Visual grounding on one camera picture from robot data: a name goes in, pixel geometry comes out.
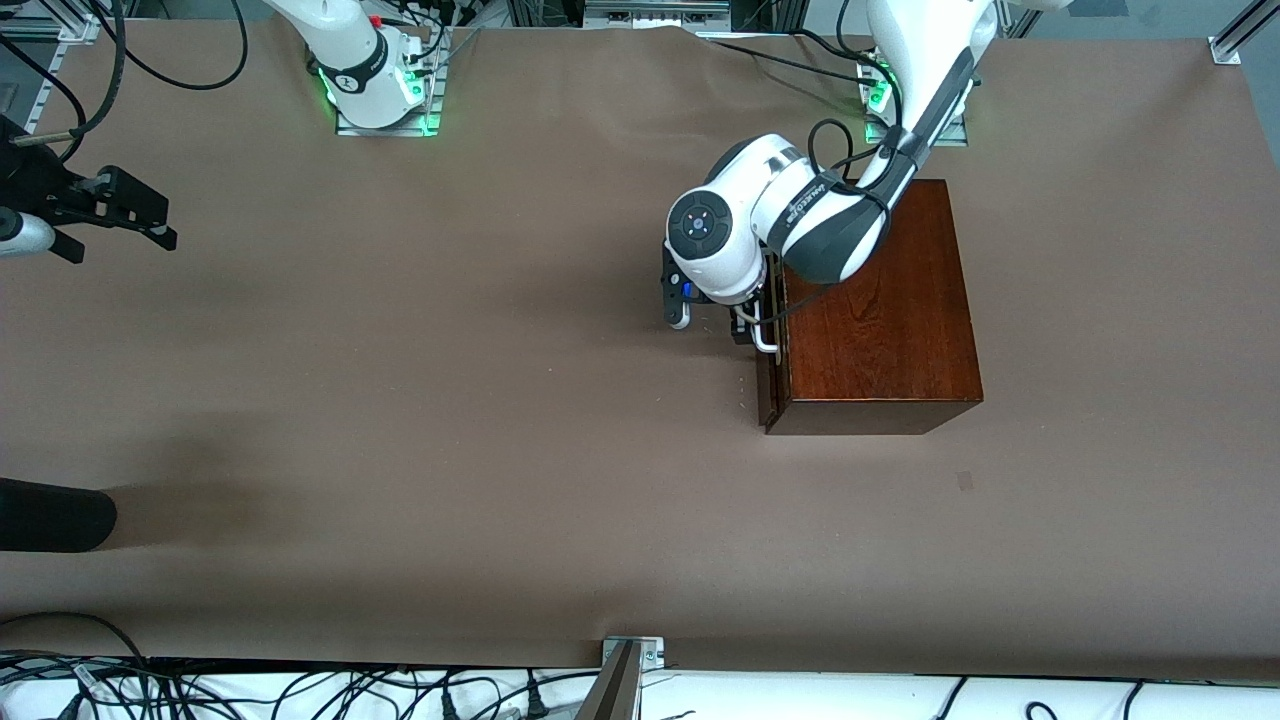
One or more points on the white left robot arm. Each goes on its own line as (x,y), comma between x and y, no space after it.
(760,220)

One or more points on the dark brown wooden cabinet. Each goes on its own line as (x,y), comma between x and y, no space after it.
(880,330)

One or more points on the dark camera mast beam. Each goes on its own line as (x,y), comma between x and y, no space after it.
(612,690)

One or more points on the metal corner bracket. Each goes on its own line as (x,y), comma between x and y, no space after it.
(650,652)

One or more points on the brown paper table cover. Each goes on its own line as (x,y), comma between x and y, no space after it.
(450,450)

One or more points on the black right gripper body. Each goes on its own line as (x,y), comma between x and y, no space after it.
(42,187)

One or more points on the black ribbed cylinder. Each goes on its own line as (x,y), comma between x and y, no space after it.
(50,515)

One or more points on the aluminium frame extrusion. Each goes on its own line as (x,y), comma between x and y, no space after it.
(1240,35)
(50,75)
(1018,18)
(770,12)

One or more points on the grey electronics box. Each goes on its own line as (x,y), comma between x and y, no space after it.
(655,12)

